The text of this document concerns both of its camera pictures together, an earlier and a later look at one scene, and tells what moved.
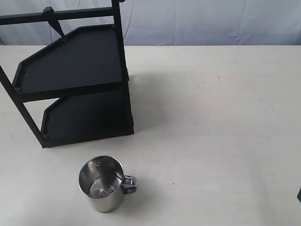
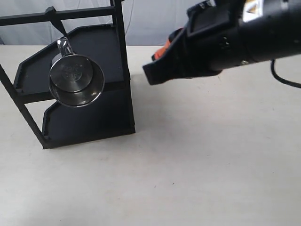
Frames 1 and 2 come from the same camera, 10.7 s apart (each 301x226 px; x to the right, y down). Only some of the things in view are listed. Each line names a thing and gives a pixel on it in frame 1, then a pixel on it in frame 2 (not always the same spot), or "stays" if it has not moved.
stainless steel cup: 101,178 to 74,80
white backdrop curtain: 166,22 stays
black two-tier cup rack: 78,90 stays
